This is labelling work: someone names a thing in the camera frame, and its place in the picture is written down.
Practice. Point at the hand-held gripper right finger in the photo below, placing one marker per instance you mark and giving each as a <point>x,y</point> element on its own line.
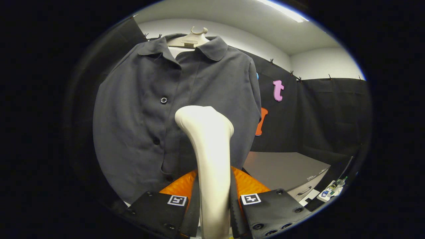
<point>235,212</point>

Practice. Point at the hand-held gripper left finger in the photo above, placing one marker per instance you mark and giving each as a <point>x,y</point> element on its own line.
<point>193,212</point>

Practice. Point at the grey button shirt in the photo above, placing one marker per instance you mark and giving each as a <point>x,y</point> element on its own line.
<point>139,116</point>

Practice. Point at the cream clothes hanger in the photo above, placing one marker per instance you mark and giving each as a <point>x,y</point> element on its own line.
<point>191,40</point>

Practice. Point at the grey cabinet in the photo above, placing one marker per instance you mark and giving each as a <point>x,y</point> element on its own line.
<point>282,166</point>

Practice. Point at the clear plastic bottle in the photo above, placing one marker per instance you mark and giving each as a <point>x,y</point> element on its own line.
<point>340,182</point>

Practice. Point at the black backdrop cloth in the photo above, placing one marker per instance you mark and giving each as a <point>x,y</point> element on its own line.
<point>332,116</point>

